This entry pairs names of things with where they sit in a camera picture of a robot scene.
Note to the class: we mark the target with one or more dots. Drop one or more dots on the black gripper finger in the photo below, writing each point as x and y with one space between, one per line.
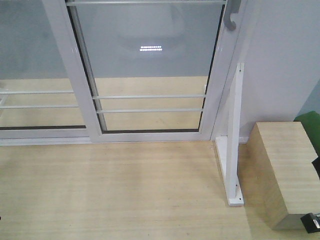
311 222
316 165

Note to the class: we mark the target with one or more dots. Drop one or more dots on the white framed sliding glass door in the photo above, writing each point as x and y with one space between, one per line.
156 69

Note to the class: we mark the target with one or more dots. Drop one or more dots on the white fixed glass door panel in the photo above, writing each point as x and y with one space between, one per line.
43 84

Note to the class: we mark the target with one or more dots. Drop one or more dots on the light wooden box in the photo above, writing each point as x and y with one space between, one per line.
288 182

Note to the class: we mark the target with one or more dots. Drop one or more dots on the green sandbag by box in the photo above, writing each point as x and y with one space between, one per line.
311 124

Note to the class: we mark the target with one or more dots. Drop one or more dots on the white triangular support brace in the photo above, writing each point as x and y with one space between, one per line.
228 145

